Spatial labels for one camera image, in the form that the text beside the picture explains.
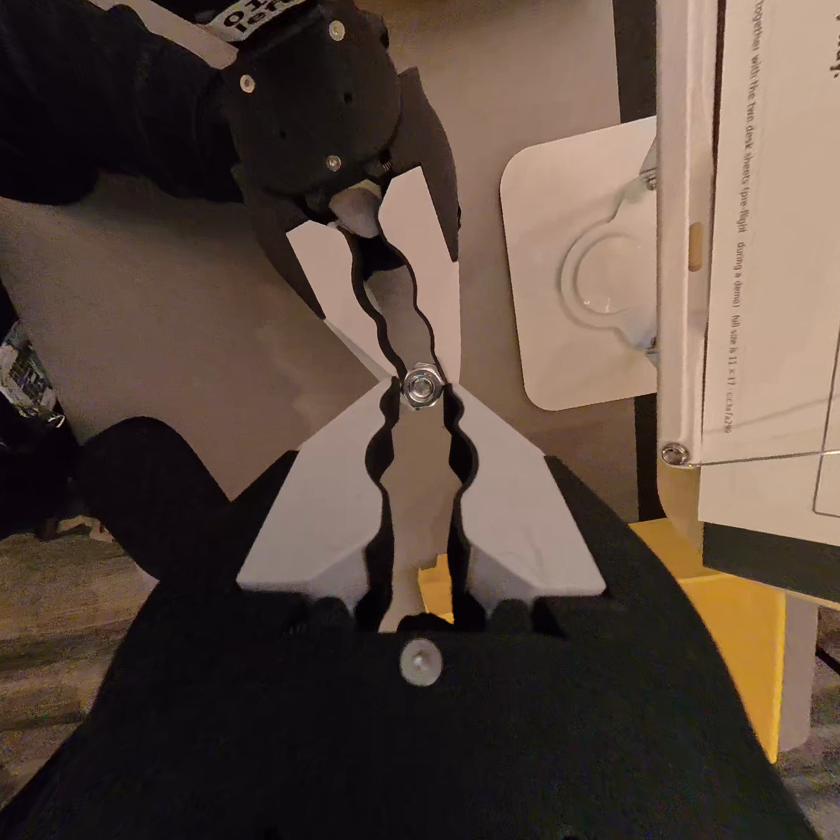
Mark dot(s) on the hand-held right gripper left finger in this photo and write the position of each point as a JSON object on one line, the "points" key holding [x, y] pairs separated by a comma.
{"points": [[315, 518]]}

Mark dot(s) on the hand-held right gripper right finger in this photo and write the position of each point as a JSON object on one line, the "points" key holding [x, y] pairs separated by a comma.
{"points": [[525, 518]]}

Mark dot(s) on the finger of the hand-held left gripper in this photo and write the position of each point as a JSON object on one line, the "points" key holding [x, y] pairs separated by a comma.
{"points": [[328, 275], [433, 262]]}

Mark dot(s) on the silver hex nut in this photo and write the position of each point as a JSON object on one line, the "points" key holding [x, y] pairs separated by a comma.
{"points": [[421, 364]]}

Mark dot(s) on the silver hex bolt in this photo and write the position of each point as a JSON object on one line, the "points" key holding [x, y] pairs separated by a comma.
{"points": [[423, 388]]}

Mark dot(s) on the person's left forearm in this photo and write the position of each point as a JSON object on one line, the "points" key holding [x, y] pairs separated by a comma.
{"points": [[98, 98]]}

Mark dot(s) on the round metal corner screw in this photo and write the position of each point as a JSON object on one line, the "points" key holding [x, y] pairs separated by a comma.
{"points": [[674, 453]]}

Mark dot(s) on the white plastic mounting plate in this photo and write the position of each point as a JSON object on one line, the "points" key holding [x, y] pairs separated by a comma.
{"points": [[544, 229]]}

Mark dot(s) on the metal standoff bolt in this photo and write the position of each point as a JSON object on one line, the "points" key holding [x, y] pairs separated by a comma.
{"points": [[649, 174], [649, 344]]}

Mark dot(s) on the yellow plastic bin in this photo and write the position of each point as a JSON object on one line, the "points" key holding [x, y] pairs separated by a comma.
{"points": [[722, 623]]}

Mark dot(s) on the white stand leg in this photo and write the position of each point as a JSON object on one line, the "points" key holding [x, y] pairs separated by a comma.
{"points": [[797, 656]]}

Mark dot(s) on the printed paper instruction sheet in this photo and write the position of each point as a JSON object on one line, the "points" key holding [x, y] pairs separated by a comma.
{"points": [[774, 262]]}

